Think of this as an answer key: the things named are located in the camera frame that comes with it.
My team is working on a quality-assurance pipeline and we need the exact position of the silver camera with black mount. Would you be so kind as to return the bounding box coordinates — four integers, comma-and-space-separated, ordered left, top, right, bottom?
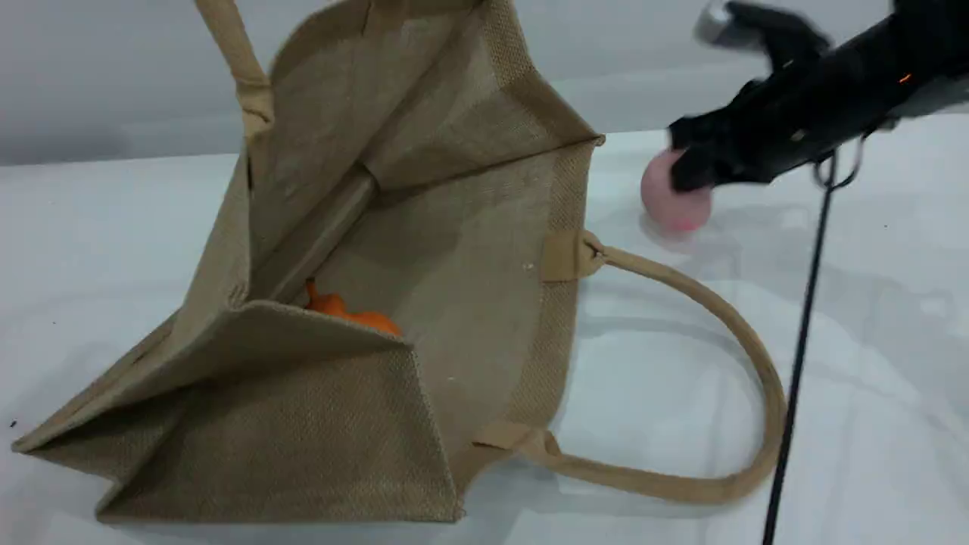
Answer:
694, 0, 831, 70

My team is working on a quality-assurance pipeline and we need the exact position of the pink plush peach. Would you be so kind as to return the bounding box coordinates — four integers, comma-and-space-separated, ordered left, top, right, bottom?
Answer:
640, 148, 713, 232

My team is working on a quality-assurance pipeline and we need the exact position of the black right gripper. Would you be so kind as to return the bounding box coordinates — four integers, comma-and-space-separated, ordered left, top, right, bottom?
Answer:
668, 45, 902, 192

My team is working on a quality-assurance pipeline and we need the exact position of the orange plush fruit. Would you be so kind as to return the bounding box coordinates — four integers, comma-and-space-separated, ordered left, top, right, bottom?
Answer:
304, 279, 403, 338

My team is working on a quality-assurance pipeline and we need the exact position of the brown jute tote bag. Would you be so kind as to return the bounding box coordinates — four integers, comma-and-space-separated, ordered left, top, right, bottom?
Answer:
11, 0, 789, 525

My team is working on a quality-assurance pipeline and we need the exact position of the thin black cable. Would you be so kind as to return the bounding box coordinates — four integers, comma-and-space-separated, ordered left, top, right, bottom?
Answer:
762, 135, 865, 545

